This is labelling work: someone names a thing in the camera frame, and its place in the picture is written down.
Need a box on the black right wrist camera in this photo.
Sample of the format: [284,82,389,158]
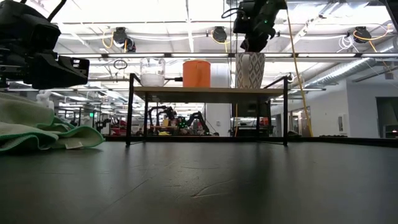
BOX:
[233,1,250,34]

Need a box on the green microfibre cloth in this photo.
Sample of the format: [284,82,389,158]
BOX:
[0,91,106,153]

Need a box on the wooden shelf with black legs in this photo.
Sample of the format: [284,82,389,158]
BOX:
[126,73,289,147]

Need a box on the orange plastic mug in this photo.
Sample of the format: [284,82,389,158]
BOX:
[182,60,211,88]

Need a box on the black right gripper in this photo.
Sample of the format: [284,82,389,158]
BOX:
[241,0,287,53]

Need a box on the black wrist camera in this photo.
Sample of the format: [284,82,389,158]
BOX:
[233,1,250,34]
[18,9,62,52]

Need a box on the hanging black cable loop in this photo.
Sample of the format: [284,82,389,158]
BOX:
[113,58,128,71]

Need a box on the clear glass mug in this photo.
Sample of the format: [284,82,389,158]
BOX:
[139,57,166,87]

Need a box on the black computer case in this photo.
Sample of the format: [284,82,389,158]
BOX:
[231,102,271,138]

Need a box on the background robot workstation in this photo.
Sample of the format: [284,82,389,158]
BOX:
[147,105,215,137]

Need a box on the grey white patterned mug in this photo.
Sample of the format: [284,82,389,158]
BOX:
[235,52,266,90]

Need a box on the black aluminium table frame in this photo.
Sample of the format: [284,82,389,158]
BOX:
[104,136,398,147]

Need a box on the white lumpy object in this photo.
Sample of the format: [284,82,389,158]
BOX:
[36,90,55,110]

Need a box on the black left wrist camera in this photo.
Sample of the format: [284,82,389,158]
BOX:
[18,9,62,52]

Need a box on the white wall dispenser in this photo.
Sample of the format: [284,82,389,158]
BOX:
[338,113,351,134]

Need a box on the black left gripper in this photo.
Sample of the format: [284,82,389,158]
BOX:
[0,46,91,90]

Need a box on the yellow hanging cable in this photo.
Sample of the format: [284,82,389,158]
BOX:
[285,9,313,138]

